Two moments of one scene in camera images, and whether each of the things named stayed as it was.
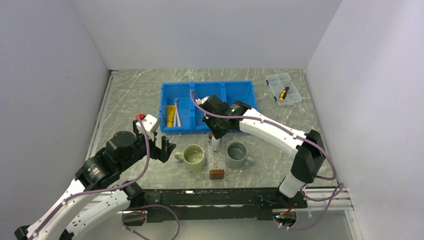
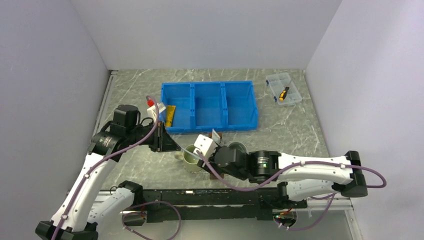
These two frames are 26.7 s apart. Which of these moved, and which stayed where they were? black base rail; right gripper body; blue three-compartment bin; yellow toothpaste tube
Moved: right gripper body
Stayed: blue three-compartment bin; yellow toothpaste tube; black base rail
